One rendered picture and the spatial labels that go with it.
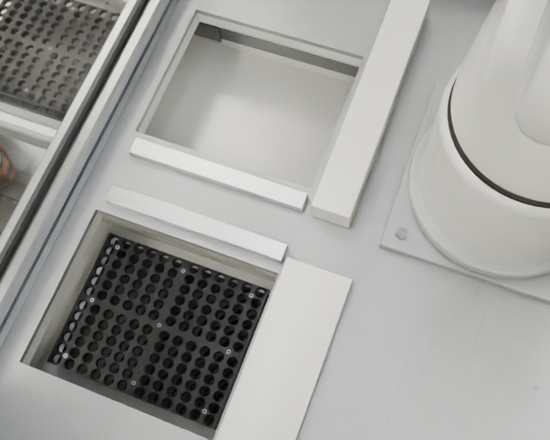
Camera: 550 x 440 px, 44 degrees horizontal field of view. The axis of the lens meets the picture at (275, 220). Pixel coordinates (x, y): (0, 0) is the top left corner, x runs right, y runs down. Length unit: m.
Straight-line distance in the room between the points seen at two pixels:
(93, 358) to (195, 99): 0.42
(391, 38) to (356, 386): 0.43
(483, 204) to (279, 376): 0.28
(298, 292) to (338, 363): 0.09
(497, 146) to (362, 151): 0.25
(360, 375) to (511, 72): 0.38
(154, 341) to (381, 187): 0.33
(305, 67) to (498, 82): 0.54
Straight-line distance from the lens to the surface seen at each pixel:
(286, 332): 0.77
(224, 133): 1.01
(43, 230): 0.83
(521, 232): 0.70
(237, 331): 0.83
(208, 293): 0.85
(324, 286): 0.78
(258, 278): 0.91
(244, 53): 1.08
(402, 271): 0.80
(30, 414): 0.83
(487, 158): 0.62
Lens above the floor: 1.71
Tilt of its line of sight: 69 degrees down
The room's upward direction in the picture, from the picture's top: 11 degrees counter-clockwise
